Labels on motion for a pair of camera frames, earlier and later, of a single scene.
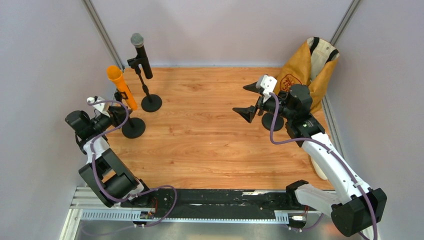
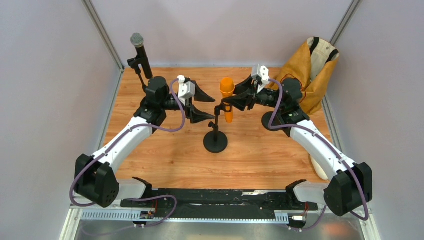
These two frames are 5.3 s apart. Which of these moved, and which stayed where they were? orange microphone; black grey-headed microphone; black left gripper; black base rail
Moved: orange microphone; black left gripper
Stayed: black base rail; black grey-headed microphone
